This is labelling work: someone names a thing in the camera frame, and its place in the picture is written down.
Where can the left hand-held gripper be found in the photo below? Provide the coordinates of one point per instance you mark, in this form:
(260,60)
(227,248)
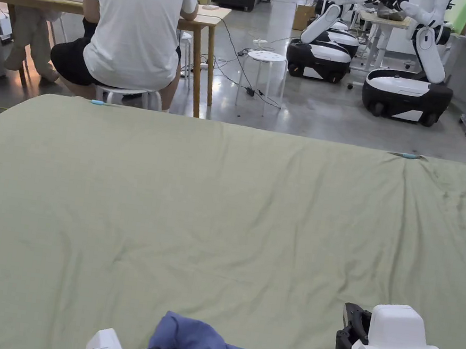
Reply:
(105,346)

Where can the bed with pale green sheet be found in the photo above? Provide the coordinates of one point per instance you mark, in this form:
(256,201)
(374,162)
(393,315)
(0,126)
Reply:
(209,223)

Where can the light blue sheet clip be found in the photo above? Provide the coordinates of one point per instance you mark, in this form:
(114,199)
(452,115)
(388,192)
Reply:
(97,102)
(409,156)

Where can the white wheeled robot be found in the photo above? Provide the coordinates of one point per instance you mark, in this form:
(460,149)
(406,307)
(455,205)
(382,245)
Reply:
(417,78)
(318,48)

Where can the black power adapter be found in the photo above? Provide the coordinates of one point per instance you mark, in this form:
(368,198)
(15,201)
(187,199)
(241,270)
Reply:
(250,91)

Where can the white power strip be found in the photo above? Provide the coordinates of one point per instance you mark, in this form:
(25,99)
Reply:
(260,41)

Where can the cardboard carton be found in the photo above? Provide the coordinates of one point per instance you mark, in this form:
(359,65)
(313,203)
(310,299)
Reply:
(303,17)

